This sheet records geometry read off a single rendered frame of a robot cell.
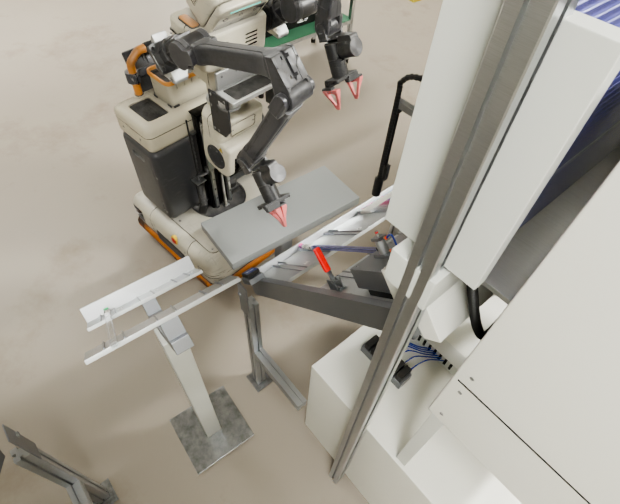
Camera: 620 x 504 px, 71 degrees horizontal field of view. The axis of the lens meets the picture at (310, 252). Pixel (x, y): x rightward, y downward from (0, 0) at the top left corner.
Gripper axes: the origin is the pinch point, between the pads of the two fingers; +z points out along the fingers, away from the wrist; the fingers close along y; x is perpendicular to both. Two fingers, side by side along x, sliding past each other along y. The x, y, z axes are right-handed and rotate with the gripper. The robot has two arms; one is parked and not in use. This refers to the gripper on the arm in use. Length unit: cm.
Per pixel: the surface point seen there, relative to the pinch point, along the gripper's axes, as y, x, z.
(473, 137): -23, -101, -21
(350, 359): -9.6, -24.5, 41.0
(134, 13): 90, 306, -172
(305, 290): -20.4, -40.3, 7.6
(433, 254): -24, -91, -8
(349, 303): -20, -58, 8
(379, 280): -16, -65, 4
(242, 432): -41, 31, 73
